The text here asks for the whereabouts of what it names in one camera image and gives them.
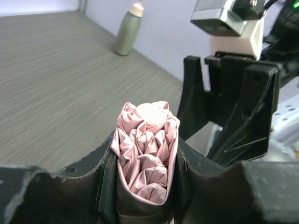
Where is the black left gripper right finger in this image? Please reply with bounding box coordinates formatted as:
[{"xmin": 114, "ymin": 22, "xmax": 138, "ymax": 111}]
[{"xmin": 173, "ymin": 140, "xmax": 299, "ymax": 224}]

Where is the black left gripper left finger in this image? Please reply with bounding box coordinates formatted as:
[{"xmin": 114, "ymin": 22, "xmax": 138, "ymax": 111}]
[{"xmin": 0, "ymin": 136, "xmax": 118, "ymax": 224}]

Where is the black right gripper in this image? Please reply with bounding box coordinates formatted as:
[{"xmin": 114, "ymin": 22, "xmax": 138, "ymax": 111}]
[{"xmin": 177, "ymin": 52, "xmax": 279, "ymax": 166}]

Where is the pink folding umbrella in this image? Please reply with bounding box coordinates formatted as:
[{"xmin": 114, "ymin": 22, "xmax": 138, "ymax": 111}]
[{"xmin": 110, "ymin": 101, "xmax": 180, "ymax": 224}]

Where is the green pump soap bottle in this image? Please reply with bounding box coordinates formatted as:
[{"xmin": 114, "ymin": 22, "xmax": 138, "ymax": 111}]
[{"xmin": 114, "ymin": 1, "xmax": 144, "ymax": 56}]

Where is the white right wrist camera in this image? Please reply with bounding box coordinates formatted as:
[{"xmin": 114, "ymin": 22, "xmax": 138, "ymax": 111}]
[{"xmin": 191, "ymin": 0, "xmax": 266, "ymax": 60}]

